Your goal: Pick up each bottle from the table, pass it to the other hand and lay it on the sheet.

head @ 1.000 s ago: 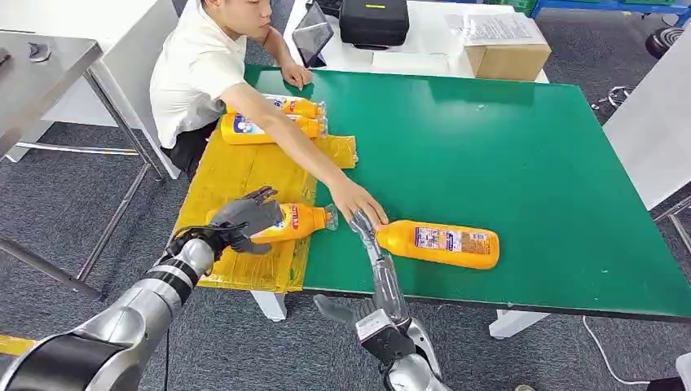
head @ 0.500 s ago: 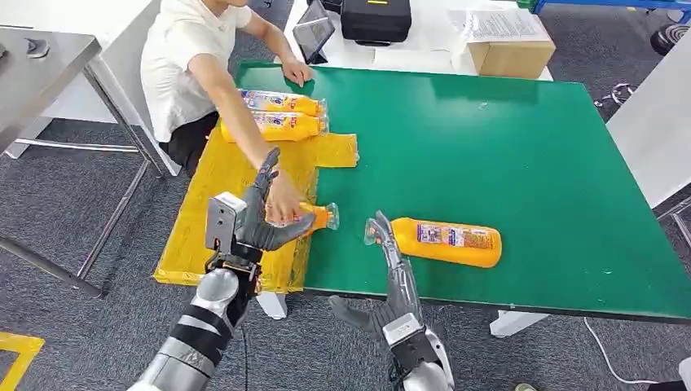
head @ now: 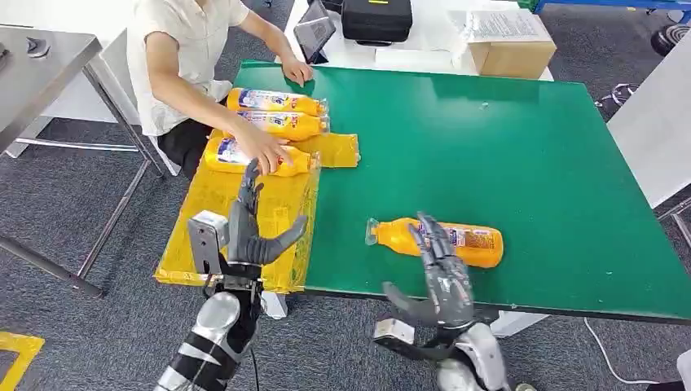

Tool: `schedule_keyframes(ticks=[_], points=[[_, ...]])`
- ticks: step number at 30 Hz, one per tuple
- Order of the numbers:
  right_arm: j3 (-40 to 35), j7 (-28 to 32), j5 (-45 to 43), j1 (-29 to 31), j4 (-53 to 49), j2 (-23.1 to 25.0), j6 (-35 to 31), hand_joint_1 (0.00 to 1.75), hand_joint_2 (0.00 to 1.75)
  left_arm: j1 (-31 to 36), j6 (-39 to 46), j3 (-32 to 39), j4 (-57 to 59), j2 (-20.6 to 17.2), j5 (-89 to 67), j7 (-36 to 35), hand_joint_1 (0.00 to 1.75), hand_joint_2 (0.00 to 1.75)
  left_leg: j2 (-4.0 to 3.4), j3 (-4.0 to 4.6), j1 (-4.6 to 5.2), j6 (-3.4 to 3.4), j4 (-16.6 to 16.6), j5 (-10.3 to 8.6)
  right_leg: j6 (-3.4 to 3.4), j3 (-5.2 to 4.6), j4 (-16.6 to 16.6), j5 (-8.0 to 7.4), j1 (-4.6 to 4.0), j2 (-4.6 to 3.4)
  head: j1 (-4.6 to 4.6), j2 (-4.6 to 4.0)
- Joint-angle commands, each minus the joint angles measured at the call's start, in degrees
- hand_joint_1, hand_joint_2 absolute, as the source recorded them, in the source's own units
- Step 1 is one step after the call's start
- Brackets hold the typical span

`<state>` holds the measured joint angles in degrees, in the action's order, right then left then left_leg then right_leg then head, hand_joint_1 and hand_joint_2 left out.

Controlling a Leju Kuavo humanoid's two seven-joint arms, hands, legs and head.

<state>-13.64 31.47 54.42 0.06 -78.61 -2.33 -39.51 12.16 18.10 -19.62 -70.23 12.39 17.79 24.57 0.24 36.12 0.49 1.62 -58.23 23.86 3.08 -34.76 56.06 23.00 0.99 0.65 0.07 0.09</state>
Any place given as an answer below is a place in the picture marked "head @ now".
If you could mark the person's left hand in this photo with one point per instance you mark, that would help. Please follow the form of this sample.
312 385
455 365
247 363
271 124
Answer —
298 71

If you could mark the person's right hand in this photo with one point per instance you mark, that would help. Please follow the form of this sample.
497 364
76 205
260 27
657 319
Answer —
262 148

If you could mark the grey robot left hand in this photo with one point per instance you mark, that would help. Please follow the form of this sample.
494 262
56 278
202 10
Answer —
243 237

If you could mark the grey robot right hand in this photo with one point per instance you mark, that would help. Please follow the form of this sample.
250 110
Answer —
448 291

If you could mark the orange drink bottle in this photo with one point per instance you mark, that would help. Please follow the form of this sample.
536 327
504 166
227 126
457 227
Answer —
227 156
270 100
388 240
291 125

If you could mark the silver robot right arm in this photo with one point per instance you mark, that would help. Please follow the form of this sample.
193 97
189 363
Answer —
480 351

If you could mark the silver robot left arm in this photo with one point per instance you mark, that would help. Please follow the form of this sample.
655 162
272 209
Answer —
213 324

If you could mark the dark tablet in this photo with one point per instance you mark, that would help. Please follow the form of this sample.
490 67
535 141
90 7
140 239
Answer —
314 29

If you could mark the yellow plastic sheet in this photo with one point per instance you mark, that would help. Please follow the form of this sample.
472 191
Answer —
280 270

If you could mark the white-legged work table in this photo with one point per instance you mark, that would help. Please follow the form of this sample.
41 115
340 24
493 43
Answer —
272 305

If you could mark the black carry case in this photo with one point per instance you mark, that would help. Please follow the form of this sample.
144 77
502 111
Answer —
377 19

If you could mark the person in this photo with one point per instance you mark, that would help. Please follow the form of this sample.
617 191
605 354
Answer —
183 43

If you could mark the pale shoe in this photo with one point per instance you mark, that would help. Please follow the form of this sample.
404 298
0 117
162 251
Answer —
525 387

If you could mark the green table mat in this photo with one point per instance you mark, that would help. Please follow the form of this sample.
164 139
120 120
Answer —
540 162

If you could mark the white side table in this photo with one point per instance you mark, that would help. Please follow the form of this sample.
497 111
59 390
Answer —
116 70

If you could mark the brown cardboard box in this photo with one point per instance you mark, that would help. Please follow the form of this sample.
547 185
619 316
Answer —
512 62

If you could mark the printed paper sheet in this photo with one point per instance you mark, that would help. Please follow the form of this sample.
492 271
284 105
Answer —
508 26

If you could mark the steel table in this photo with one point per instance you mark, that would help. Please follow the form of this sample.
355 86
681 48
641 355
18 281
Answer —
38 86

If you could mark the black object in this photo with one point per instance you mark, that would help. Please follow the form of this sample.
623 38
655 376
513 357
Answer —
664 386

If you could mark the yellow floor tape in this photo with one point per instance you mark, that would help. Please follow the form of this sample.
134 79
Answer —
24 346

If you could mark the dark metal part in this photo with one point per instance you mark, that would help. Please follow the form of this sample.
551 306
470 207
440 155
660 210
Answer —
38 47

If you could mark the white tilted table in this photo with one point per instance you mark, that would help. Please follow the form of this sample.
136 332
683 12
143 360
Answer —
653 124

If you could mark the black round disc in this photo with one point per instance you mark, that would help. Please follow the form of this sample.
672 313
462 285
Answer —
672 39

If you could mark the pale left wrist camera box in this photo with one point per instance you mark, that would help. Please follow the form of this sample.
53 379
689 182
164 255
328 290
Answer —
208 237

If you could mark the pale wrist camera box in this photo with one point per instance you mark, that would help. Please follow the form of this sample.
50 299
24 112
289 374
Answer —
394 330
208 237

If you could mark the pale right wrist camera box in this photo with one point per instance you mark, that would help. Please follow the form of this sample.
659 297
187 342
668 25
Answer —
394 330

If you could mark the blue metal frame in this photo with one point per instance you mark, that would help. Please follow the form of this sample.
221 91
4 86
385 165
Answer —
594 3

